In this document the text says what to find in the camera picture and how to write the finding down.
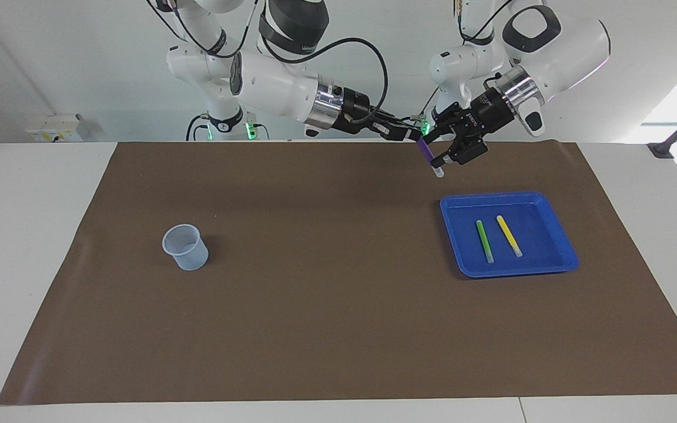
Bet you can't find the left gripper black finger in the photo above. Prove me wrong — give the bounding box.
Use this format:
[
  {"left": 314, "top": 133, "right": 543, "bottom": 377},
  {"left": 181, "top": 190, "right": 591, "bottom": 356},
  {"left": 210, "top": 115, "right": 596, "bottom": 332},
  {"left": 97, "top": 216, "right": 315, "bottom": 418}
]
[
  {"left": 441, "top": 132, "right": 490, "bottom": 167},
  {"left": 421, "top": 102, "right": 472, "bottom": 144}
]

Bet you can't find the purple pen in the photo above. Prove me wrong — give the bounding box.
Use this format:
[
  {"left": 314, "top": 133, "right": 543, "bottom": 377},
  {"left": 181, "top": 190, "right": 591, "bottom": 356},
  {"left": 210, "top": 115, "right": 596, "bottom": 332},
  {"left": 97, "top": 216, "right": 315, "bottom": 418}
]
[{"left": 417, "top": 138, "right": 445, "bottom": 178}]

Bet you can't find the green pen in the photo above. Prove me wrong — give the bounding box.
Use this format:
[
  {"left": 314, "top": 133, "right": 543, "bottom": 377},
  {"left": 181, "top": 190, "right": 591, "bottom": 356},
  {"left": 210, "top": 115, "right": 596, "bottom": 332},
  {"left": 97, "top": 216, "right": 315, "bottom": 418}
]
[{"left": 475, "top": 220, "right": 495, "bottom": 264}]

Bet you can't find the yellow pen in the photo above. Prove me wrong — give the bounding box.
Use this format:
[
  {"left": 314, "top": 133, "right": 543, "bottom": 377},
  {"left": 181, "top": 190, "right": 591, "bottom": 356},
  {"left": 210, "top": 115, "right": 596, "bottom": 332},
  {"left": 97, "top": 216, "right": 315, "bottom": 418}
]
[{"left": 496, "top": 215, "right": 523, "bottom": 258}]

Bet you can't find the blue plastic tray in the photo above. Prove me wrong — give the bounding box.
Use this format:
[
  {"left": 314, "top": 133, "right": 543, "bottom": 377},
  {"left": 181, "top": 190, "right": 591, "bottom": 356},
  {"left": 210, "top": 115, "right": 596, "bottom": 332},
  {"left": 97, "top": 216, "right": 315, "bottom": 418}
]
[{"left": 440, "top": 191, "right": 580, "bottom": 278}]

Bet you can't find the brown table mat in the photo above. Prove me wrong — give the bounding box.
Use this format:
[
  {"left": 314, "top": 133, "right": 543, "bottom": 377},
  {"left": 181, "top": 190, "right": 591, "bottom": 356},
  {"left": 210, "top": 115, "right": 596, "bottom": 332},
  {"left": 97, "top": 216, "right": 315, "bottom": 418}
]
[{"left": 0, "top": 140, "right": 677, "bottom": 406}]

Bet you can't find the translucent plastic cup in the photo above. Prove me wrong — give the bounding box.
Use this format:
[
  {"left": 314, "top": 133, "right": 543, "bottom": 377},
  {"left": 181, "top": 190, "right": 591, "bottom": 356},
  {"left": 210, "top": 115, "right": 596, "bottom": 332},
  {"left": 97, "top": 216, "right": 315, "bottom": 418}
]
[{"left": 162, "top": 224, "right": 210, "bottom": 271}]

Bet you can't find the black base power cable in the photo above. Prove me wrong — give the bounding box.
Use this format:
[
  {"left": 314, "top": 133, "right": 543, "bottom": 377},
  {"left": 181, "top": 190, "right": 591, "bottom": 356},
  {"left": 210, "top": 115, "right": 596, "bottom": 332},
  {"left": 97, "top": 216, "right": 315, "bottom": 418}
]
[
  {"left": 387, "top": 115, "right": 433, "bottom": 139},
  {"left": 186, "top": 113, "right": 211, "bottom": 142}
]

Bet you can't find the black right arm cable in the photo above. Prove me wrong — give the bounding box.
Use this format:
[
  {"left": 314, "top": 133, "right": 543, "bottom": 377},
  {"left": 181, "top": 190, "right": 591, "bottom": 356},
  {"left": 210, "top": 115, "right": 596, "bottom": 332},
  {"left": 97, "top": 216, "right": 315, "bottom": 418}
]
[{"left": 145, "top": 0, "right": 389, "bottom": 124}]

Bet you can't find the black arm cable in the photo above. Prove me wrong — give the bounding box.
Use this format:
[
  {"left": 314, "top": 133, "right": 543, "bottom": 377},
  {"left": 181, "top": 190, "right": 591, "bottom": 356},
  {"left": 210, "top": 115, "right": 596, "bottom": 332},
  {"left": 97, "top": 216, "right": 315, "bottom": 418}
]
[
  {"left": 145, "top": 0, "right": 389, "bottom": 124},
  {"left": 455, "top": 0, "right": 518, "bottom": 45}
]

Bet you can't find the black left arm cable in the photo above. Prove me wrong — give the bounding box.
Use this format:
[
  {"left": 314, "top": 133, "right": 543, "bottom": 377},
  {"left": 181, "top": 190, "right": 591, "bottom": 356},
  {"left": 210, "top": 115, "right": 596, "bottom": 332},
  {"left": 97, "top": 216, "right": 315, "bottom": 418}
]
[{"left": 455, "top": 0, "right": 518, "bottom": 45}]

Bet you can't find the white wall socket box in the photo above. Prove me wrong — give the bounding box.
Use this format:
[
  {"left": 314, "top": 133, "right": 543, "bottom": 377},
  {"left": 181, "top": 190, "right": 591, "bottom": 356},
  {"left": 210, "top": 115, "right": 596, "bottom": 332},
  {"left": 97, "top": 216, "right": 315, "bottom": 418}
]
[{"left": 24, "top": 113, "right": 86, "bottom": 143}]

